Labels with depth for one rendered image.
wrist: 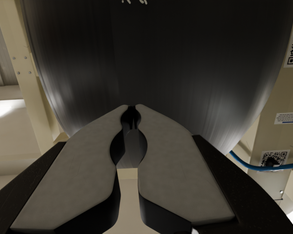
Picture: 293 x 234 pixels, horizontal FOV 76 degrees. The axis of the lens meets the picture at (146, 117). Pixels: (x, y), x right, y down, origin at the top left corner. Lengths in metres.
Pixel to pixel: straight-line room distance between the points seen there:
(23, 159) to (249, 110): 4.29
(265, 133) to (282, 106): 0.07
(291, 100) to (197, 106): 0.36
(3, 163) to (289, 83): 4.54
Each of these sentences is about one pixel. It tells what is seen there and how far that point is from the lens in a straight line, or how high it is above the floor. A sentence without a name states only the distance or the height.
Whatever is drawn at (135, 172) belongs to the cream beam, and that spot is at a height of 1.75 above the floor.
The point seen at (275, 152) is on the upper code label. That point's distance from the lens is 0.61.
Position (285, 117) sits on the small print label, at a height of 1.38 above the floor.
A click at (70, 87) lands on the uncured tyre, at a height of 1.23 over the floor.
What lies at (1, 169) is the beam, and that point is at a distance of 4.75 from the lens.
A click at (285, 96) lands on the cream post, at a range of 0.54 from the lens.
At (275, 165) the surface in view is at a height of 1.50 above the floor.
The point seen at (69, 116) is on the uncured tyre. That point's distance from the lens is 0.25.
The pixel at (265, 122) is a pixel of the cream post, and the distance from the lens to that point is 0.55.
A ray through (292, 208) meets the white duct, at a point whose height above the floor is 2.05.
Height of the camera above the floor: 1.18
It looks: 24 degrees up
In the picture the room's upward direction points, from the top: 178 degrees clockwise
